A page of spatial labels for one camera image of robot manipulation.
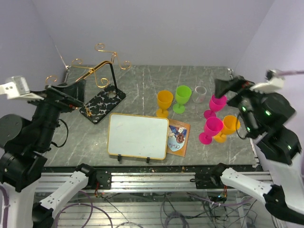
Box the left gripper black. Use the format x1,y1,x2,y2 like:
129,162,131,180
20,77,86,149

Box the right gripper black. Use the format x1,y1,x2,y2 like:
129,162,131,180
215,75,274,136

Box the pink wine glass front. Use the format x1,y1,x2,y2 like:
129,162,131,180
203,95,227,119

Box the pink wine glass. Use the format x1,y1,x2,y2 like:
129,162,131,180
203,95,227,119
199,117,224,145

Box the clear wine glass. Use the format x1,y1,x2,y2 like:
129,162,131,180
192,86,207,103

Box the yellow wine glass back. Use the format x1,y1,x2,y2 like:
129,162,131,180
213,115,240,143

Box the yellow wine glass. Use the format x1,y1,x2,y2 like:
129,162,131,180
213,115,240,143
156,90,173,118

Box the pink wine glass back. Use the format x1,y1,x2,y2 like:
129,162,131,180
199,117,224,145

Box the green wine glass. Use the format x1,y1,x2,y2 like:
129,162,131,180
173,85,192,114

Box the yellow wine glass front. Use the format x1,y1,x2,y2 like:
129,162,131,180
156,90,173,118

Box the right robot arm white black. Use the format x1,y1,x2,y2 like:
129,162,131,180
209,76,304,225

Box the orange Othello book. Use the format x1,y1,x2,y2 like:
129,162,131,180
166,119,190,157

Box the gold wire glass rack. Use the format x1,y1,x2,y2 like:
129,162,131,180
45,43,132,124

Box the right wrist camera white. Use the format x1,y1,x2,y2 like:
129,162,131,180
250,70,285,93

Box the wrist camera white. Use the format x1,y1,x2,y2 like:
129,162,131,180
250,70,285,93
0,76,44,101

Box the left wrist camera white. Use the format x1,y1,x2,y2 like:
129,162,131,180
0,76,44,101

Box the whiteboard with yellow frame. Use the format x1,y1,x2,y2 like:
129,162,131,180
107,113,169,160

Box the aluminium mounting rail frame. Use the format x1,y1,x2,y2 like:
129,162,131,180
53,165,286,228

